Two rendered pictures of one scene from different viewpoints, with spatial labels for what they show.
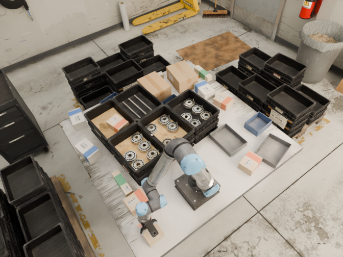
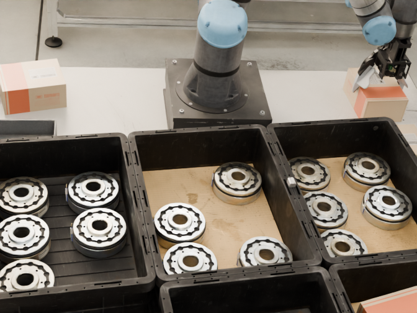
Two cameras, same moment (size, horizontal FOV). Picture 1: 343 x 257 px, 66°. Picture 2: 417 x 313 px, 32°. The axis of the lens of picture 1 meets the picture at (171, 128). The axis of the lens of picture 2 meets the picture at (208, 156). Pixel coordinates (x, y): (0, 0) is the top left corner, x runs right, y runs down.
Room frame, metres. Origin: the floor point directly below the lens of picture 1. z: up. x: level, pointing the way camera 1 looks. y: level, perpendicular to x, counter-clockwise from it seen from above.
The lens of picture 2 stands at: (2.38, 0.35, 1.89)
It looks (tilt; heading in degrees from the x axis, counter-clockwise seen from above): 41 degrees down; 199
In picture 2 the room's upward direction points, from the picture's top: 8 degrees clockwise
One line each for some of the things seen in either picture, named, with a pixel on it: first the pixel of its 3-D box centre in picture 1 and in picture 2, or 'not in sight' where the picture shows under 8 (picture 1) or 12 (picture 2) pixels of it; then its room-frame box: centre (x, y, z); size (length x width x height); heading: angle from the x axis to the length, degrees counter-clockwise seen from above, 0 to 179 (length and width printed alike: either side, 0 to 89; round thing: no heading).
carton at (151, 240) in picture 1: (150, 230); (374, 94); (0.63, 0.21, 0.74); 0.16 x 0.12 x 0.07; 35
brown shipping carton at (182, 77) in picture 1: (181, 76); not in sight; (2.20, -0.16, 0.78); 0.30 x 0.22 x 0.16; 23
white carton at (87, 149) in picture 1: (88, 150); not in sight; (1.36, 0.74, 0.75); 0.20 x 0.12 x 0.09; 44
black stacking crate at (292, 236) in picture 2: (166, 130); (214, 215); (1.42, 0.05, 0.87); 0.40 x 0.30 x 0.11; 37
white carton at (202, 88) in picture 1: (204, 90); not in sight; (1.99, -0.37, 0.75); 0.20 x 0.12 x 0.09; 25
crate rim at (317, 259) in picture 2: (165, 126); (217, 197); (1.42, 0.05, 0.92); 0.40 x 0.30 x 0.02; 37
